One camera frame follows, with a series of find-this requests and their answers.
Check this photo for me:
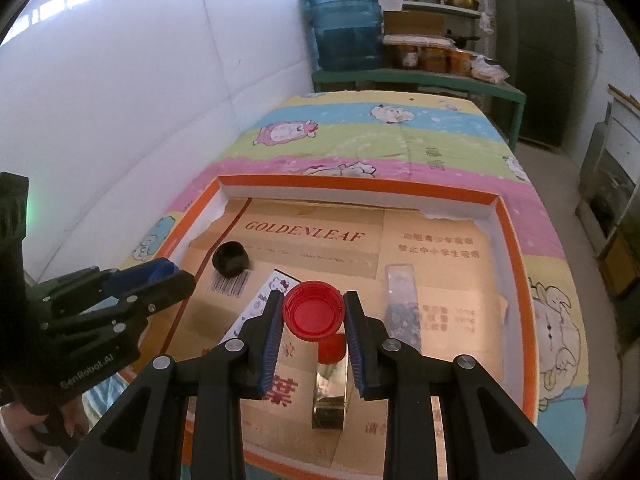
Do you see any black bottle cap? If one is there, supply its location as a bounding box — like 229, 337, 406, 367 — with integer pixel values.
212, 240, 250, 278

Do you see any white Hello Kitty lighter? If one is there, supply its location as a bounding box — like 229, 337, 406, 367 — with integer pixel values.
220, 270, 300, 342

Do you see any gold lighter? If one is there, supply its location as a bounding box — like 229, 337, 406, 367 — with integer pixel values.
311, 333, 348, 430

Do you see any red bottle cap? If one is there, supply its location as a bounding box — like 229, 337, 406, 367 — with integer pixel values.
282, 281, 345, 342

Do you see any person's left hand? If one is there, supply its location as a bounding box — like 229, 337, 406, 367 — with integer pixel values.
1, 387, 89, 467

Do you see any shallow cardboard tray box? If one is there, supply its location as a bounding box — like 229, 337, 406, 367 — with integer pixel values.
141, 174, 538, 479

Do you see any grey kitchen counter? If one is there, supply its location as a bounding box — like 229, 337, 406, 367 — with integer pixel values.
575, 84, 639, 300

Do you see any colourful cartoon quilt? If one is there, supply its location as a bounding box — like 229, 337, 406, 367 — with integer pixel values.
104, 91, 588, 468

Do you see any green bench table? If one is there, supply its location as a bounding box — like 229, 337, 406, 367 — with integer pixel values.
311, 68, 526, 152

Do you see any blue water jug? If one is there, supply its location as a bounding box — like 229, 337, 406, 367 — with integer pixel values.
304, 0, 384, 72

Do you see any dark green refrigerator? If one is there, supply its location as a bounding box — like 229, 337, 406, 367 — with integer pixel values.
495, 0, 577, 148

